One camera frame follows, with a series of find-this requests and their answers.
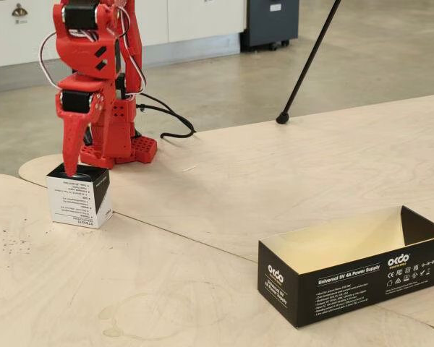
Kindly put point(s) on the red gripper black motor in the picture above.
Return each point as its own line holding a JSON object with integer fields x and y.
{"x": 73, "y": 101}

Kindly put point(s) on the black table clamp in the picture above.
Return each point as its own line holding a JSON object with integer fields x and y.
{"x": 89, "y": 135}

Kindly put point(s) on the black tripod leg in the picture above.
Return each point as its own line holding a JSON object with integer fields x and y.
{"x": 303, "y": 74}

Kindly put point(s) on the red robot base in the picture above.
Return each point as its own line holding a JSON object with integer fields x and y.
{"x": 144, "y": 148}

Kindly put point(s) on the red robot arm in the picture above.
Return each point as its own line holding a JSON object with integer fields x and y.
{"x": 79, "y": 58}

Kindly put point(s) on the white cabinet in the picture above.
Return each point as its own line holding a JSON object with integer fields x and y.
{"x": 202, "y": 21}

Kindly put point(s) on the small white and black box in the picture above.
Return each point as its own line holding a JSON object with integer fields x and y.
{"x": 76, "y": 202}

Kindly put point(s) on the long black open box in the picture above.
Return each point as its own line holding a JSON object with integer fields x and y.
{"x": 332, "y": 292}

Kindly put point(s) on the dark grey pedestal cabinet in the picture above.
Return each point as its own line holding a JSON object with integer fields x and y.
{"x": 267, "y": 29}

